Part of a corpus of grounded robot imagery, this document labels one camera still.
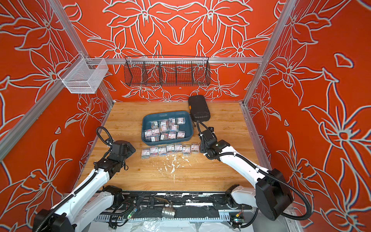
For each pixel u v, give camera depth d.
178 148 0.90
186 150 0.90
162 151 0.90
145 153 0.88
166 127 1.01
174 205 0.73
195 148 0.90
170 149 0.90
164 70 1.00
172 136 0.95
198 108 1.10
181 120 1.04
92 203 0.55
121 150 0.64
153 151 0.90
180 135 0.97
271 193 0.40
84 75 0.92
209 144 0.63
